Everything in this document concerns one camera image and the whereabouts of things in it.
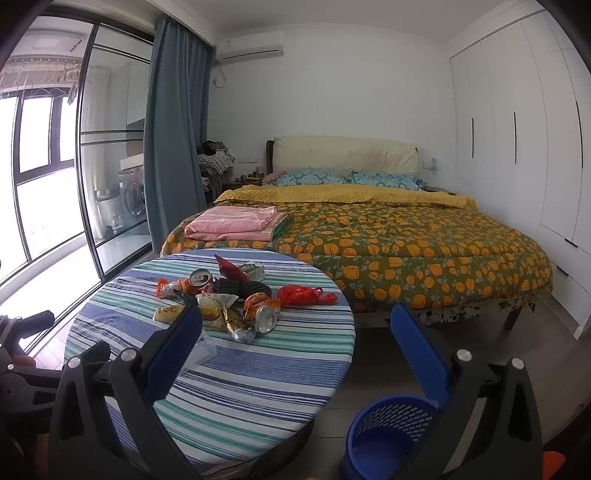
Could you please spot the bed with floral quilt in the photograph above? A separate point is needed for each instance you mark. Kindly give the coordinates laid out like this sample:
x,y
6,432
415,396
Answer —
x,y
433,250

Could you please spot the pile of clothes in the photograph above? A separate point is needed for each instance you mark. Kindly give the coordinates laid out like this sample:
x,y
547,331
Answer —
x,y
216,165

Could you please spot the blue plastic waste basket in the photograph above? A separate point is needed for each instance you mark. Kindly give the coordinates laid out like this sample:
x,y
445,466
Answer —
x,y
384,434

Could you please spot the orange white snack wrapper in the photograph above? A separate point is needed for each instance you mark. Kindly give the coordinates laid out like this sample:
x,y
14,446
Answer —
x,y
169,289

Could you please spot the gold foil wrapper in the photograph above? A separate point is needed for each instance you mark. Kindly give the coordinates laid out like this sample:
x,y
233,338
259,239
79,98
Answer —
x,y
238,328

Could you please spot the black pinecone-like ball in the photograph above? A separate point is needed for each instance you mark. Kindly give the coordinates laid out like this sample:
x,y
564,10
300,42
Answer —
x,y
249,288
225,286

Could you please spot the left teal patterned pillow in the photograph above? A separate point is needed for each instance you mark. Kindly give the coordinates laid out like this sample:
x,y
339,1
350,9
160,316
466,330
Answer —
x,y
309,177

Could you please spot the black framed glass sliding door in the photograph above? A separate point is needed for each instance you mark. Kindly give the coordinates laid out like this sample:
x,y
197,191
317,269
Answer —
x,y
109,138

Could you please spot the red snack bag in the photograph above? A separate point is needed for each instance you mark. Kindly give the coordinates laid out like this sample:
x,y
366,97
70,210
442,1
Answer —
x,y
230,271

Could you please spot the white wall air conditioner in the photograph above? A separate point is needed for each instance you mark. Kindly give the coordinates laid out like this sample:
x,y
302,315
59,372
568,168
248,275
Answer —
x,y
250,47

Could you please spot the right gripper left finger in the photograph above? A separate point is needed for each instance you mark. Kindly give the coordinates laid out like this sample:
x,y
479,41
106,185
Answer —
x,y
83,442

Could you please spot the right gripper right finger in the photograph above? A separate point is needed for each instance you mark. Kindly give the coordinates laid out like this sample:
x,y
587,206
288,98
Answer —
x,y
487,425

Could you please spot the white milk carton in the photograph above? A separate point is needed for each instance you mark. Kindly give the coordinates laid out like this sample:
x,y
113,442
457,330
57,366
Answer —
x,y
253,271

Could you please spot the red plastic bag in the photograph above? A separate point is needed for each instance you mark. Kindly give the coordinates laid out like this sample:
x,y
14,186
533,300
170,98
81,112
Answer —
x,y
303,296

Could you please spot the white built-in wardrobe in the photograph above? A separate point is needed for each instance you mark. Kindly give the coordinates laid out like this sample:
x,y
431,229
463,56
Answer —
x,y
522,94

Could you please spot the cream padded headboard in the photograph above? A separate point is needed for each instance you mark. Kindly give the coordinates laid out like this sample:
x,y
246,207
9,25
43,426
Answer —
x,y
338,155

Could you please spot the blue grey curtain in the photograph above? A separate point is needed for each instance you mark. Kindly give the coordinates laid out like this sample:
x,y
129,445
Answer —
x,y
175,127

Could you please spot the striped blue green tablecloth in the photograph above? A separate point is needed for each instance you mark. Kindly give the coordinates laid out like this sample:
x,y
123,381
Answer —
x,y
232,408

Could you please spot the yellow snack pouch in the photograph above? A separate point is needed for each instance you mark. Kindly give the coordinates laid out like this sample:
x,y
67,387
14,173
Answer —
x,y
211,306

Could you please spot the yellow white chip bag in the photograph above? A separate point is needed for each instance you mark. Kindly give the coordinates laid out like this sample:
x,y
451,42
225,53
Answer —
x,y
167,314

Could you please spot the folded pink blanket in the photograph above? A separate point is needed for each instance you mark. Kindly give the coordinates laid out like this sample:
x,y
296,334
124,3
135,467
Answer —
x,y
224,223

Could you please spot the washing machine behind glass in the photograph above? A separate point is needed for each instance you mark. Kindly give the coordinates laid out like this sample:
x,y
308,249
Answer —
x,y
132,191

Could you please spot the crushed red soda can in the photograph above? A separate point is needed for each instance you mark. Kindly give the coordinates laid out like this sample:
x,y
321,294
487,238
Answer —
x,y
200,281

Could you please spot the crushed orange soda can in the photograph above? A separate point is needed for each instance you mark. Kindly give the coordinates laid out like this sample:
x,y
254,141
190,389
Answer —
x,y
261,312

